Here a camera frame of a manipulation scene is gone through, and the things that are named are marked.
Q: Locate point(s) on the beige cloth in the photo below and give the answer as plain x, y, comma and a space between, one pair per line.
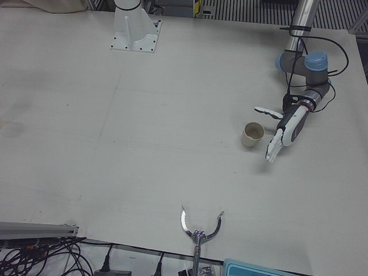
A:
57, 5

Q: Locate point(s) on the beige paper cup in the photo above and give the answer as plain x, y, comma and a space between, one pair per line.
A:
250, 142

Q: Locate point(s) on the metal reacher grabber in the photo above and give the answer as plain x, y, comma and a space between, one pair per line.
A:
198, 237

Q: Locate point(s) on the yellow black striped bracket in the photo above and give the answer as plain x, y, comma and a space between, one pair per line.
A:
197, 7

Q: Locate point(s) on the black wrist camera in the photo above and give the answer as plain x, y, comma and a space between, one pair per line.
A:
286, 101

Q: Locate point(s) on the light blue plastic bin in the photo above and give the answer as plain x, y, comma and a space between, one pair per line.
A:
253, 268

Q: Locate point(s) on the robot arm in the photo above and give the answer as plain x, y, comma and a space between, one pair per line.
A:
299, 28

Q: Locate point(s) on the black power box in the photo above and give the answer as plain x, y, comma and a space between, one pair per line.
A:
112, 273

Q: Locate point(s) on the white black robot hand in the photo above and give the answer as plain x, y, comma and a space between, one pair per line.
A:
293, 126

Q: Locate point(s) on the white mounting pedestal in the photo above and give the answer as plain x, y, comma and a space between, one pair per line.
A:
129, 31

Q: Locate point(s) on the aluminium profile post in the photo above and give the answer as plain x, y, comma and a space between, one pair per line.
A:
34, 229

